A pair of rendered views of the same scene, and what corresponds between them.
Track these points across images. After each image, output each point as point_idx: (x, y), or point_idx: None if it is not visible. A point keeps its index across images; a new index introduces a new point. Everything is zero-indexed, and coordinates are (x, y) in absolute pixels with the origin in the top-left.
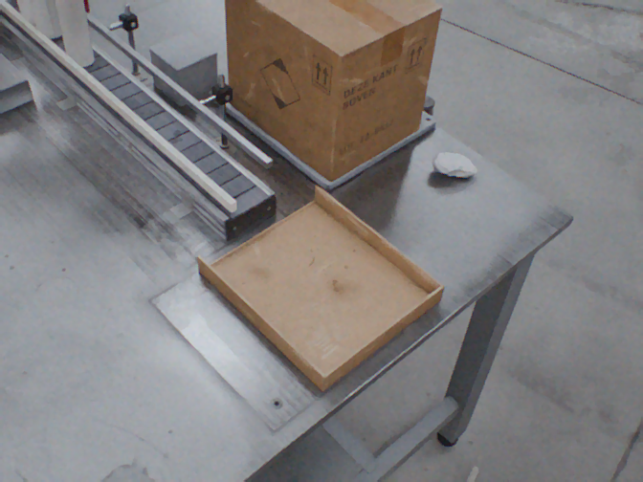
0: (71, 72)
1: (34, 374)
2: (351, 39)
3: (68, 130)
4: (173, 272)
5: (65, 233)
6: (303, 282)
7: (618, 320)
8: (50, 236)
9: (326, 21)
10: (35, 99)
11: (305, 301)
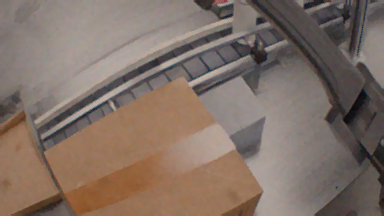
0: (228, 29)
1: (6, 48)
2: (60, 166)
3: (172, 36)
4: (28, 103)
5: (68, 47)
6: (10, 167)
7: None
8: (69, 40)
9: (85, 156)
10: (219, 18)
11: (1, 164)
